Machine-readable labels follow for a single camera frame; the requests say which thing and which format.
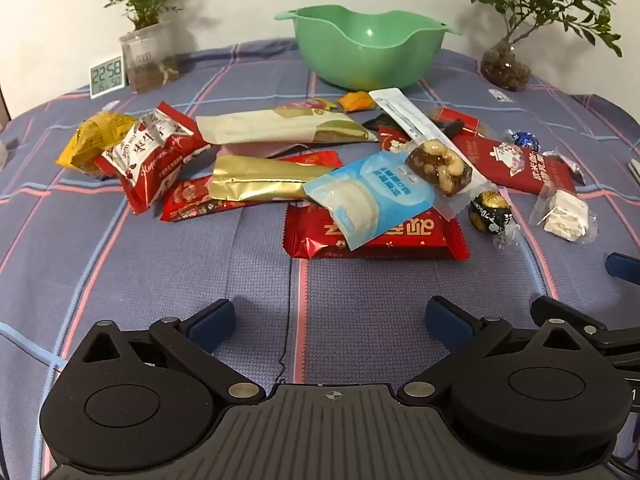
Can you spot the black packet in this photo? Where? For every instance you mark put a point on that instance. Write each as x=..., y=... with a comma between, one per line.
x=377, y=122

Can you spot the small digital clock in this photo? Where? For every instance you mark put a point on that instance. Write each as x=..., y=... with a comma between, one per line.
x=106, y=76

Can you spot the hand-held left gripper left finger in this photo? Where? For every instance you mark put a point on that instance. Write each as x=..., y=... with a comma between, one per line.
x=212, y=325

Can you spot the clear nut bar packet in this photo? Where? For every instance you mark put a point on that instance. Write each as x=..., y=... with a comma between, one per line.
x=440, y=165

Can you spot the small orange packet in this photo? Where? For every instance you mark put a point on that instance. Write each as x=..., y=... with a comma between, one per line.
x=356, y=101

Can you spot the light blue snack packet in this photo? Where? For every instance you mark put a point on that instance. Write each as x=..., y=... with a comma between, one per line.
x=370, y=195

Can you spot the gold black foil chocolate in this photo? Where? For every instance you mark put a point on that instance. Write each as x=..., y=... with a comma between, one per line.
x=487, y=212

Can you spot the red white snack packet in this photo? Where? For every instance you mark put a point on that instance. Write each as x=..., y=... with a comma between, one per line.
x=145, y=160

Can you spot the blue plaid tablecloth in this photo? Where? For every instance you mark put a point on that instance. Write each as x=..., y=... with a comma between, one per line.
x=375, y=300

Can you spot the clear packet of white candy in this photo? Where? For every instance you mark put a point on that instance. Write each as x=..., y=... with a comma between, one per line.
x=562, y=217

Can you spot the plant in clear square container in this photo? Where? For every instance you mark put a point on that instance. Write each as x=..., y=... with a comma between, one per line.
x=150, y=60

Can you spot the red packet with white print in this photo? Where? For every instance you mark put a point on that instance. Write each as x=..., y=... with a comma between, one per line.
x=525, y=170

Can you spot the pink yellow packet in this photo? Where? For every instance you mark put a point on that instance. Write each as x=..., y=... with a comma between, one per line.
x=305, y=104

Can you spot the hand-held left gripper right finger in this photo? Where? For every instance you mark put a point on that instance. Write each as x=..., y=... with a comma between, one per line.
x=450, y=322

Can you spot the yellow snack packet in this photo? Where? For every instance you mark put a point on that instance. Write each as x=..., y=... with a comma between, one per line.
x=90, y=135

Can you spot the plant in round glass vase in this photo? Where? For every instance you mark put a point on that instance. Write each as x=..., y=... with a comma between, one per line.
x=505, y=67

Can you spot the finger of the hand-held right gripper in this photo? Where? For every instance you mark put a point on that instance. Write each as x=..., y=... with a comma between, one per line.
x=615, y=341
x=625, y=266

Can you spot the large red snack packet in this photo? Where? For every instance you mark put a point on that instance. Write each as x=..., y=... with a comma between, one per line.
x=400, y=240

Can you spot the green plastic bowl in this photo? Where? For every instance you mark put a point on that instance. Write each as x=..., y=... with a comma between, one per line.
x=370, y=55

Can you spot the cream green long packet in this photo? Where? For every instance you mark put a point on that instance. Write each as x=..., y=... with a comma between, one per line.
x=250, y=127

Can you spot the red box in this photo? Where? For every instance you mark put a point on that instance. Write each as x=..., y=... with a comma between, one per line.
x=470, y=119

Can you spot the small red packet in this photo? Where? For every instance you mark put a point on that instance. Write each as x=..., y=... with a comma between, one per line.
x=392, y=139

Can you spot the gold foil packet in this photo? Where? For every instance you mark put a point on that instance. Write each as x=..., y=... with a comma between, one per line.
x=250, y=177

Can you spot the blue foil candy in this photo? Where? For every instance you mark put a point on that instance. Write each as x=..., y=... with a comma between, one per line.
x=527, y=141

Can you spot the long red flower-print packet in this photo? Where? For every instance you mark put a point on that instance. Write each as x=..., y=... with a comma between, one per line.
x=190, y=200

